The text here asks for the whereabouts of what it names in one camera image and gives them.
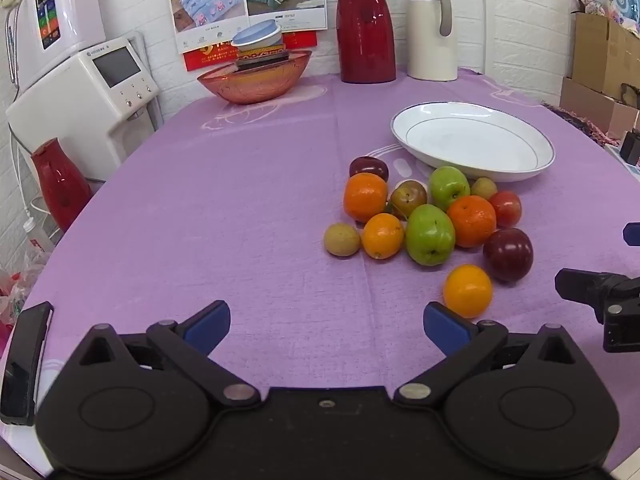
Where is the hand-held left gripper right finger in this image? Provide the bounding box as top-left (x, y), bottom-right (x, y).
top-left (395, 301), bottom-right (586, 408)

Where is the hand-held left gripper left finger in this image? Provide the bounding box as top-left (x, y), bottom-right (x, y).
top-left (65, 300), bottom-right (262, 409)

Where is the small yellow orange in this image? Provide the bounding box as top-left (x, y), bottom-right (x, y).
top-left (443, 264), bottom-right (494, 319)

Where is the green apple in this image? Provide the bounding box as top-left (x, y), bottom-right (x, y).
top-left (427, 166), bottom-right (472, 212)
top-left (405, 204), bottom-right (457, 267)

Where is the red apple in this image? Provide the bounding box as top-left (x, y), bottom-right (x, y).
top-left (488, 191), bottom-right (523, 228)

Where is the small red-green plum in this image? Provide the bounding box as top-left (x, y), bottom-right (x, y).
top-left (389, 181), bottom-right (429, 220)

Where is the small yellow pear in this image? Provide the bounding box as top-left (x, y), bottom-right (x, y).
top-left (323, 223), bottom-right (362, 258)

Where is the tiny yellow-green fruit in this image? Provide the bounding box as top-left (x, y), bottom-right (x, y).
top-left (470, 177), bottom-right (499, 201)

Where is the large orange with leaf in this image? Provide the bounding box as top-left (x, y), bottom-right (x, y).
top-left (343, 173), bottom-right (389, 224)

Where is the white round plate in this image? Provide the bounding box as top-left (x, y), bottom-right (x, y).
top-left (390, 102), bottom-right (556, 183)

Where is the black device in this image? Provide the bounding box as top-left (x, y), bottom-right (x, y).
top-left (619, 130), bottom-right (640, 167)

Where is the purple tablecloth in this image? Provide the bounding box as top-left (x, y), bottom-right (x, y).
top-left (0, 67), bottom-right (640, 480)

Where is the patterned dark cloth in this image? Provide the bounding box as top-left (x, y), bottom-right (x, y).
top-left (542, 101), bottom-right (621, 147)

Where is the low cardboard box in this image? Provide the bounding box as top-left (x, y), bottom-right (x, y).
top-left (559, 77), bottom-right (640, 142)

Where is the small dark red plum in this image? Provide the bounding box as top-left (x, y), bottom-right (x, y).
top-left (348, 156), bottom-right (389, 183)

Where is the tall cardboard box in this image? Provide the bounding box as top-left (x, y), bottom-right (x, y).
top-left (570, 12), bottom-right (640, 108)

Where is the black smartphone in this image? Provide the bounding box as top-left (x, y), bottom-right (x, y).
top-left (0, 301), bottom-right (55, 427)

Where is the plastic bag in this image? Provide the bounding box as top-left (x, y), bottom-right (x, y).
top-left (0, 250), bottom-right (51, 323)

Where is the clear plastic bottle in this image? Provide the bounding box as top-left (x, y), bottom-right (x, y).
top-left (22, 217), bottom-right (56, 257)

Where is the red glass vase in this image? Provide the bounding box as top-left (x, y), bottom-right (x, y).
top-left (30, 138), bottom-right (94, 232)

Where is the red translucent bowl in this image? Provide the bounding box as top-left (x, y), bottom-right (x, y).
top-left (196, 50), bottom-right (313, 106)

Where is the white water dispenser with screen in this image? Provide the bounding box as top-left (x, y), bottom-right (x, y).
top-left (6, 31), bottom-right (162, 182)

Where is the patterned dark bowl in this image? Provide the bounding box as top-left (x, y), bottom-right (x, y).
top-left (235, 46), bottom-right (291, 73)

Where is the cream thermos jug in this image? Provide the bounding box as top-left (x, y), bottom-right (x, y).
top-left (406, 0), bottom-right (458, 81)

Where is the blue and white bowl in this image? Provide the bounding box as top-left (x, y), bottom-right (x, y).
top-left (231, 19), bottom-right (284, 53)

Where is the red thermos jug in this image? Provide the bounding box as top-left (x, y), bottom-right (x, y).
top-left (336, 0), bottom-right (397, 84)

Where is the white wall pipe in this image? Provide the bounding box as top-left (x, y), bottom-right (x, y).
top-left (480, 0), bottom-right (494, 75)

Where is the red wall poster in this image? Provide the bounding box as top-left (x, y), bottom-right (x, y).
top-left (182, 30), bottom-right (319, 72)

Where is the grey purifier hose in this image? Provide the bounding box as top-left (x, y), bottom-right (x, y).
top-left (4, 10), bottom-right (21, 92)

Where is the white wall water purifier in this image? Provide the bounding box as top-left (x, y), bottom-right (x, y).
top-left (9, 0), bottom-right (107, 88)

